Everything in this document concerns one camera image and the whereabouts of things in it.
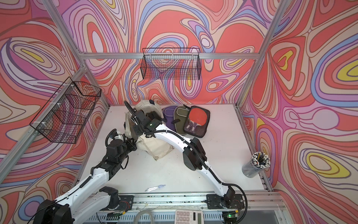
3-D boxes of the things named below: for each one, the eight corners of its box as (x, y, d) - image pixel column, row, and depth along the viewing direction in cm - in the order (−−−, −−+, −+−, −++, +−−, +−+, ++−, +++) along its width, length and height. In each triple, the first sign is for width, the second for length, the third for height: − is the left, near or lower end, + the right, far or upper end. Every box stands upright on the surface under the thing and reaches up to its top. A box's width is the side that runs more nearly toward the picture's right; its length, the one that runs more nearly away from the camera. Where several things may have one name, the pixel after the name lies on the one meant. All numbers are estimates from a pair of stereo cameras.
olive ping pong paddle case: (173, 135, 103) (172, 130, 99) (174, 110, 119) (173, 105, 115) (189, 135, 103) (190, 130, 99) (188, 110, 119) (188, 105, 115)
